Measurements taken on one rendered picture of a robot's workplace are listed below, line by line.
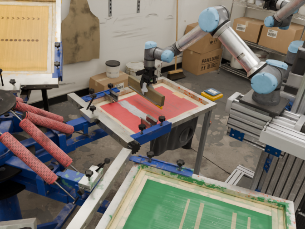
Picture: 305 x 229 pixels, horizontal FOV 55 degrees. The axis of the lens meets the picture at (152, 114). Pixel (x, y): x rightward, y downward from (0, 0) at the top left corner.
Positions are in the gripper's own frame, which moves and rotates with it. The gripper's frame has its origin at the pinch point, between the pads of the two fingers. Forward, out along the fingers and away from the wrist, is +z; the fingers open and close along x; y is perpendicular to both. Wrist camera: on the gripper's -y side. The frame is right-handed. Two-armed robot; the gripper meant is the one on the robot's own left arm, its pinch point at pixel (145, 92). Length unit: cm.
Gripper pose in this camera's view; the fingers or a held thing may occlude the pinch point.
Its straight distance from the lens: 201.9
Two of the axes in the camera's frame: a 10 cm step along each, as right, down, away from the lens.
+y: 6.6, 4.2, -6.2
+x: 7.5, -3.0, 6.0
